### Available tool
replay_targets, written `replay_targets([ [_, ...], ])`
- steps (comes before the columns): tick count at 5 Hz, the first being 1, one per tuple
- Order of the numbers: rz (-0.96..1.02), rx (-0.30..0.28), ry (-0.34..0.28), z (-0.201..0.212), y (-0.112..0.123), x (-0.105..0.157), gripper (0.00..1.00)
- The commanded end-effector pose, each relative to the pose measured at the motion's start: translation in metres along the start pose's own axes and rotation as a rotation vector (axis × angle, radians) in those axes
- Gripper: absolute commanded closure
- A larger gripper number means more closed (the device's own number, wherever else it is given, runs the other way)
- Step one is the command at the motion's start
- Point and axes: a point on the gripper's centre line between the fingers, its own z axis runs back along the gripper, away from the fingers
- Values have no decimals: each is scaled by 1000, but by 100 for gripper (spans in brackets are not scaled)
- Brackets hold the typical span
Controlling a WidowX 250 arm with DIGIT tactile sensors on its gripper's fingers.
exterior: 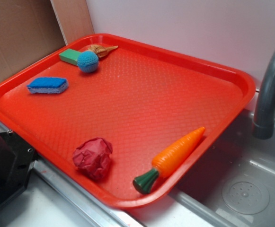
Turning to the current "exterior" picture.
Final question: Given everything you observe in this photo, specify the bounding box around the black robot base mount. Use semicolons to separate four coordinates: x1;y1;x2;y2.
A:
0;132;35;208

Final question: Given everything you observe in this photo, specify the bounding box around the crumpled red paper ball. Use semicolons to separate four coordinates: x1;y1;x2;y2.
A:
72;137;113;180

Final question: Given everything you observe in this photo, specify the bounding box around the green rectangular block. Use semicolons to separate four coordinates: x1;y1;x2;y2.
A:
59;49;81;66

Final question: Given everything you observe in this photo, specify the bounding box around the blue crocheted ball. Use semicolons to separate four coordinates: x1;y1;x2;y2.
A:
77;51;99;73

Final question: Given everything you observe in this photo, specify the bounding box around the brown toy seashell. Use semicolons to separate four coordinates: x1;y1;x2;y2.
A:
88;44;118;58

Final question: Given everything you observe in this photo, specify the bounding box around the brown cardboard panel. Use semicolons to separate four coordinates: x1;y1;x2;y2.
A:
0;0;94;82

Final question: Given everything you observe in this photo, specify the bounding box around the grey toy faucet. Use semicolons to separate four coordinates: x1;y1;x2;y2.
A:
252;51;275;140

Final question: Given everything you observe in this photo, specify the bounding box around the red plastic tray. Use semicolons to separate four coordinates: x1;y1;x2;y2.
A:
0;34;256;210

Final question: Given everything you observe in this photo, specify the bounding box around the orange toy carrot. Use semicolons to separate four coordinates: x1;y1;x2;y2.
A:
133;127;205;194

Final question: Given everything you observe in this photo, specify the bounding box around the blue sponge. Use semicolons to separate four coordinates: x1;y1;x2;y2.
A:
27;77;69;94

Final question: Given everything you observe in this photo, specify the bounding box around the grey toy sink basin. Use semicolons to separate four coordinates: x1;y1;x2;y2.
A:
131;111;275;227

